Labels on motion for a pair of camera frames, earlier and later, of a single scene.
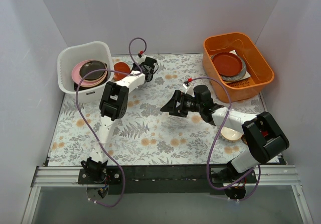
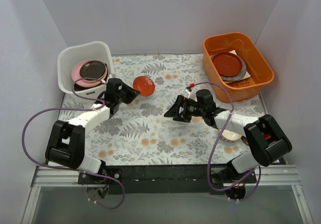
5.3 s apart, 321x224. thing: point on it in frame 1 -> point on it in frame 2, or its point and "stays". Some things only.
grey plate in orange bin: x=237 y=77 stays
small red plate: x=122 y=67 -> x=145 y=85
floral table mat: x=176 y=119 stays
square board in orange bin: x=247 y=75 stays
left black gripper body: x=151 y=67 -> x=125 y=93
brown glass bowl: x=92 y=65 stays
